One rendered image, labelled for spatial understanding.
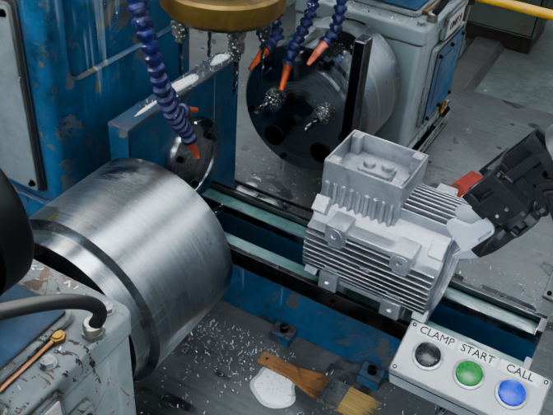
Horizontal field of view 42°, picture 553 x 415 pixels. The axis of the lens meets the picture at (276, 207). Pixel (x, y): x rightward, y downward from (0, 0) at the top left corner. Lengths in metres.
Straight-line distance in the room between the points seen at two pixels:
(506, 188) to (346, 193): 0.25
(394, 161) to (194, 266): 0.36
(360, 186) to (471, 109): 0.97
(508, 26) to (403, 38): 2.90
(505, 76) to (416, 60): 2.63
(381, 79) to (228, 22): 0.44
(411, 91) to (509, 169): 0.61
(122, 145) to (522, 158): 0.56
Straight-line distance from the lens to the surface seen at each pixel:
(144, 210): 0.89
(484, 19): 4.34
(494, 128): 1.89
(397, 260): 0.99
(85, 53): 1.15
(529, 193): 0.90
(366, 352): 1.17
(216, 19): 0.98
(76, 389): 0.76
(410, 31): 1.43
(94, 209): 0.88
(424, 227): 1.02
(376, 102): 1.32
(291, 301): 1.18
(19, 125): 1.18
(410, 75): 1.46
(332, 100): 1.28
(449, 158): 1.72
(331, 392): 1.15
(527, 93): 3.94
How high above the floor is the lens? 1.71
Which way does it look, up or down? 38 degrees down
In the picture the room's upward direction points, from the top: 5 degrees clockwise
